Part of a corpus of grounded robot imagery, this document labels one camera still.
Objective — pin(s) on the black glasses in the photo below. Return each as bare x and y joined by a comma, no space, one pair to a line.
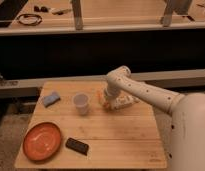
41,9

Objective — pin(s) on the black rectangular block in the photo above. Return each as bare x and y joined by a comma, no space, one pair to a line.
77,146

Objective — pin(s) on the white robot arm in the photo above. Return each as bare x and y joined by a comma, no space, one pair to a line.
187,146

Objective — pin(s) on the metal frame post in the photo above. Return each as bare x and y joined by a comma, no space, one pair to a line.
77,13
181,7

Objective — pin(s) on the translucent plastic cup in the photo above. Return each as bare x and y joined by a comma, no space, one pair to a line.
81,102

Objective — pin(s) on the orange pepper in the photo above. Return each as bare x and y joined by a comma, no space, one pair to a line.
102,101

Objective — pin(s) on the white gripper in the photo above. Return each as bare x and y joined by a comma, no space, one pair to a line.
114,101

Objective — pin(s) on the right metal frame post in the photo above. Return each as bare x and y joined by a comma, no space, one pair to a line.
181,7

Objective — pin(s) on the white small tool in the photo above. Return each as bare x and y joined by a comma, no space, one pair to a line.
60,11

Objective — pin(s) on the orange plate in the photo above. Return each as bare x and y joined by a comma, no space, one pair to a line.
42,141

